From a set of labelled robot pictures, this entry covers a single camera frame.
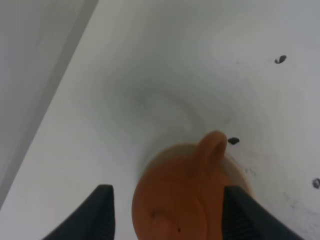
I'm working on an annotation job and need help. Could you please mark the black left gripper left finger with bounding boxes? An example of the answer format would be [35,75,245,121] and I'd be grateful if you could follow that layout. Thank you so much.
[45,184,116,240]

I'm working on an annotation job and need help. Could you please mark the brown clay teapot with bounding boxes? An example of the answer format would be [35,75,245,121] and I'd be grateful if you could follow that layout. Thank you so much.
[131,131,253,240]

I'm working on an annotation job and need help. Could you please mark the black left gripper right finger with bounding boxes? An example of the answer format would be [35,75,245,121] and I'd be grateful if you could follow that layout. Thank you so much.
[221,186,302,240]

